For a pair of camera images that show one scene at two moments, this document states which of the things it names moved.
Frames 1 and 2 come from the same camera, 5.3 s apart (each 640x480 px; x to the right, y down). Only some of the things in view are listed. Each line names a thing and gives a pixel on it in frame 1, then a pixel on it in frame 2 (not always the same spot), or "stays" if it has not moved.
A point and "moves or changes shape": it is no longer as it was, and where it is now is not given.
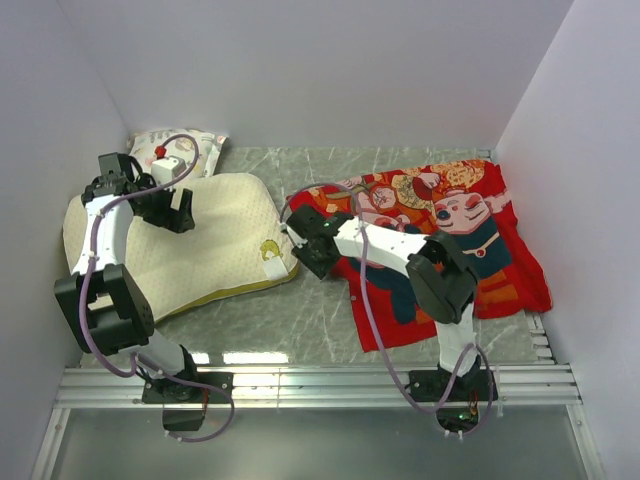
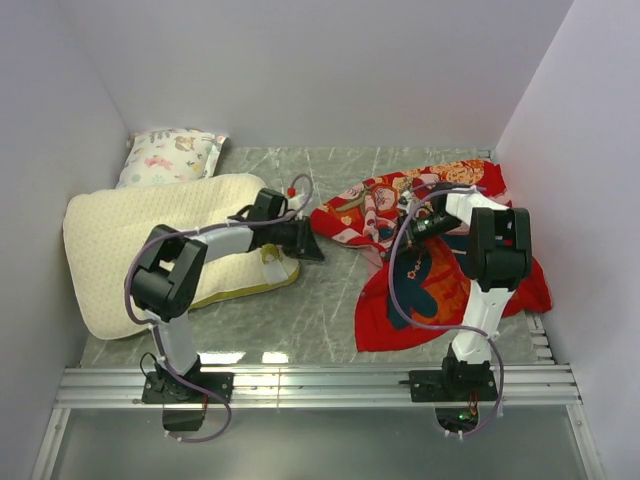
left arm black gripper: [177, 220] to [304, 244]
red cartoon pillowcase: [463, 202] moves or changes shape
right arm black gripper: [300, 253] to [414, 243]
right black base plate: [430, 386] stays
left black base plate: [163, 391] stays
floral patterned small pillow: [143, 145] stays
